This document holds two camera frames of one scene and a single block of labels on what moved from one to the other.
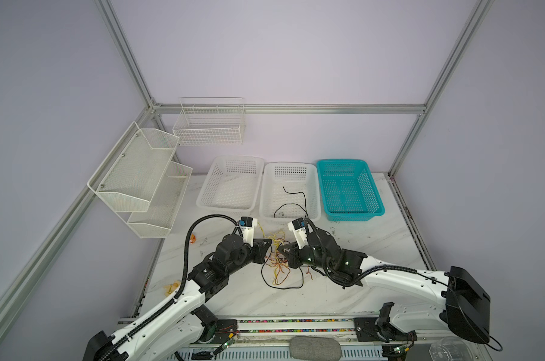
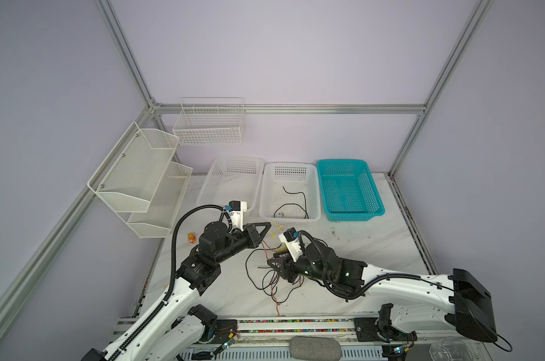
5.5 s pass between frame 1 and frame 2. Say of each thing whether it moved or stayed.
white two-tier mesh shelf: stayed
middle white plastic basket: stayed
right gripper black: moved
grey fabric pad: stayed
